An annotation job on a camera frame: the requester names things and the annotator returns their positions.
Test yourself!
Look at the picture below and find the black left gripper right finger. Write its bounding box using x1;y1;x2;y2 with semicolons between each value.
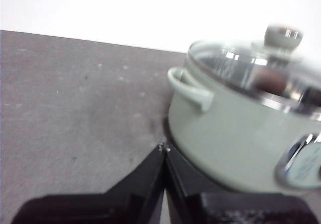
165;146;313;224

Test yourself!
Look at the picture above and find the pale green electric steamer pot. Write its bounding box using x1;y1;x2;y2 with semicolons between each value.
167;58;321;193

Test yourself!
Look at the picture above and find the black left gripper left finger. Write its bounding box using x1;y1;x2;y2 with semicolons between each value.
10;142;167;224

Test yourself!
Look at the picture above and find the glass lid with green knob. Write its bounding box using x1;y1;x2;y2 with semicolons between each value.
187;24;321;121

